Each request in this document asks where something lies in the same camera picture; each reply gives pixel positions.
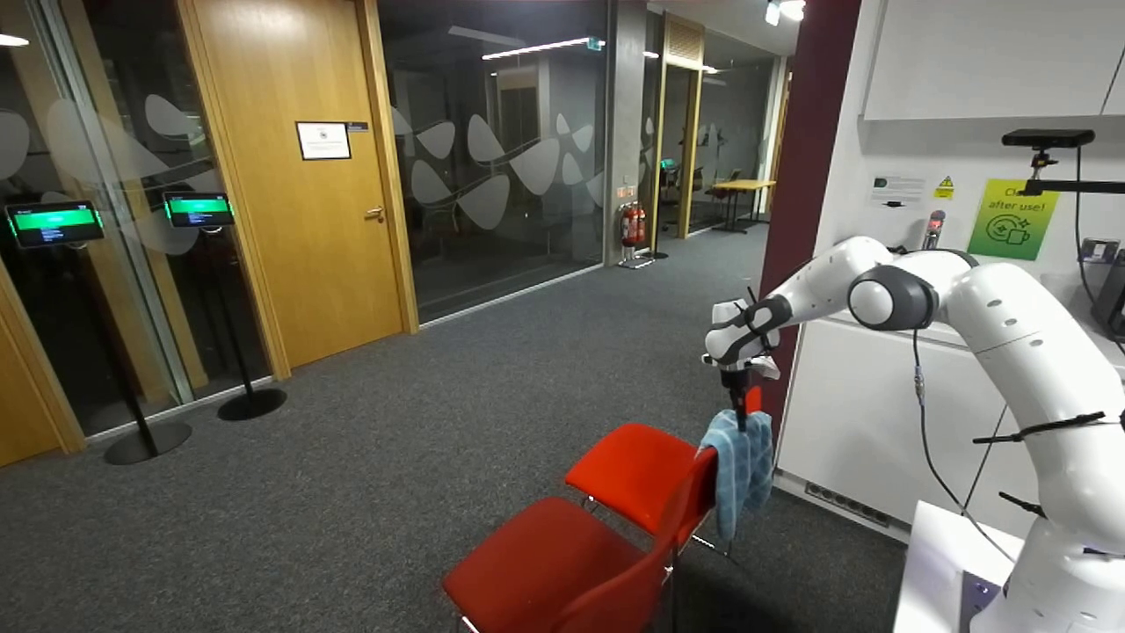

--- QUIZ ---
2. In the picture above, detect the red chair with cloth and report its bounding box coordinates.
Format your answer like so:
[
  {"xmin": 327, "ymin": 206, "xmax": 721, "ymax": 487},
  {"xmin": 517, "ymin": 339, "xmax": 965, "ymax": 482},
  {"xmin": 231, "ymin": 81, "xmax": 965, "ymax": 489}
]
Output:
[{"xmin": 566, "ymin": 423, "xmax": 717, "ymax": 539}]

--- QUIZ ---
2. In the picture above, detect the black camera on mount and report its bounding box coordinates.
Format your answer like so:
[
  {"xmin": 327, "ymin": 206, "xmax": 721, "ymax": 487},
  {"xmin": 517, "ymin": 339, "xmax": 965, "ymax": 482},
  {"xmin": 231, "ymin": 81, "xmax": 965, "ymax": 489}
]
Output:
[{"xmin": 1001, "ymin": 130, "xmax": 1125, "ymax": 193}]

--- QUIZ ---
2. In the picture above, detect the wooden door with sign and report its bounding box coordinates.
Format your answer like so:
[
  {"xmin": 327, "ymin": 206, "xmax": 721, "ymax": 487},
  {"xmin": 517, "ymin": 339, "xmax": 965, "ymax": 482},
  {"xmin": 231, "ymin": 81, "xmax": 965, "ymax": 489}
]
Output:
[{"xmin": 176, "ymin": 0, "xmax": 417, "ymax": 378}]

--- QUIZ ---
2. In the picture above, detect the right tablet kiosk stand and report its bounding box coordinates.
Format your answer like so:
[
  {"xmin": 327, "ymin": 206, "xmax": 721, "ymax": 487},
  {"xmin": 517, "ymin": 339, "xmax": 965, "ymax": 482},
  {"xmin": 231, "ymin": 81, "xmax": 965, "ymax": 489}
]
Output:
[{"xmin": 163, "ymin": 191, "xmax": 285, "ymax": 423}]

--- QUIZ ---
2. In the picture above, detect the red fire extinguisher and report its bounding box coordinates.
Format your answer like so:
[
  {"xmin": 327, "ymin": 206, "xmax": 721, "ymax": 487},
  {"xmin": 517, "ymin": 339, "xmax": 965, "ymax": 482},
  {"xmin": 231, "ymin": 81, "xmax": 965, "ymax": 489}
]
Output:
[{"xmin": 620, "ymin": 199, "xmax": 646, "ymax": 249}]

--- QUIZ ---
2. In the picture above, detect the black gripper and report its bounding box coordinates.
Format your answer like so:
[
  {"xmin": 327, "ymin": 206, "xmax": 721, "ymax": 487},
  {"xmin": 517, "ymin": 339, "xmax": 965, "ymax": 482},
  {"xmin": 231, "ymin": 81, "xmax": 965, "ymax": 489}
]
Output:
[{"xmin": 702, "ymin": 299, "xmax": 791, "ymax": 430}]

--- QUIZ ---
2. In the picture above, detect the left tablet kiosk stand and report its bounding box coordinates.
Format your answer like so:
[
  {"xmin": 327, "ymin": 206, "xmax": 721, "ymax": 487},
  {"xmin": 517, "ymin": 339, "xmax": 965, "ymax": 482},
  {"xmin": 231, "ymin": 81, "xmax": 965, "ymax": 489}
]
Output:
[{"xmin": 4, "ymin": 199, "xmax": 195, "ymax": 464}]

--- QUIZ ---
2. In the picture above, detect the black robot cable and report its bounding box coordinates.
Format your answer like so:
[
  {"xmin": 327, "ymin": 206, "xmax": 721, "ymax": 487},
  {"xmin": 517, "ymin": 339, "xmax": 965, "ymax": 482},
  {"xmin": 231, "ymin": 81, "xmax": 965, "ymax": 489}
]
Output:
[{"xmin": 906, "ymin": 326, "xmax": 1111, "ymax": 566}]

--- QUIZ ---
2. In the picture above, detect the blue checkered cloth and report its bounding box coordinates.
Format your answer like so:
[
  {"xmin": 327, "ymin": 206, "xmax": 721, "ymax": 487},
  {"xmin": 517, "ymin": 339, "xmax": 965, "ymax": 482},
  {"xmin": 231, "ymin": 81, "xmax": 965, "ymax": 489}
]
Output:
[{"xmin": 699, "ymin": 407, "xmax": 774, "ymax": 544}]

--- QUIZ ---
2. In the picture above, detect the green yellow wall poster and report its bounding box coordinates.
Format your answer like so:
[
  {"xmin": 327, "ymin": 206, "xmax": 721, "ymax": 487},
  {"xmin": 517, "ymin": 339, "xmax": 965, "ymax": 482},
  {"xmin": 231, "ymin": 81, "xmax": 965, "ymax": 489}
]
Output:
[{"xmin": 967, "ymin": 181, "xmax": 1060, "ymax": 261}]

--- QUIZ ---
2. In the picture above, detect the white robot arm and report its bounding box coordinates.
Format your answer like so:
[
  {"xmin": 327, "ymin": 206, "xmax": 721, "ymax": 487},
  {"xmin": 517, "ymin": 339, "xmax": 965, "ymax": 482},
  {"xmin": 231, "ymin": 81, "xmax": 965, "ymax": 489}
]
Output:
[{"xmin": 702, "ymin": 236, "xmax": 1125, "ymax": 633}]

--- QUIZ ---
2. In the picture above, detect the tablet kiosk stand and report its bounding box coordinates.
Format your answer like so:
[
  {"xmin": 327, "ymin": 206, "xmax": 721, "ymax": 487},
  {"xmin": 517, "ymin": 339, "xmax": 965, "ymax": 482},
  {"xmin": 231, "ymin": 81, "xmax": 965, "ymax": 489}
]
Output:
[
  {"xmin": 4, "ymin": 199, "xmax": 195, "ymax": 464},
  {"xmin": 163, "ymin": 191, "xmax": 285, "ymax": 423}
]

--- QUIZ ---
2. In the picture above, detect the white door sign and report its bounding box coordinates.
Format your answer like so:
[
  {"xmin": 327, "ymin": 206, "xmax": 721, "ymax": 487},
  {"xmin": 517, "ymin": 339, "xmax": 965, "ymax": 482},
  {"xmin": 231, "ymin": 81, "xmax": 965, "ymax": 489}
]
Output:
[{"xmin": 297, "ymin": 118, "xmax": 351, "ymax": 163}]

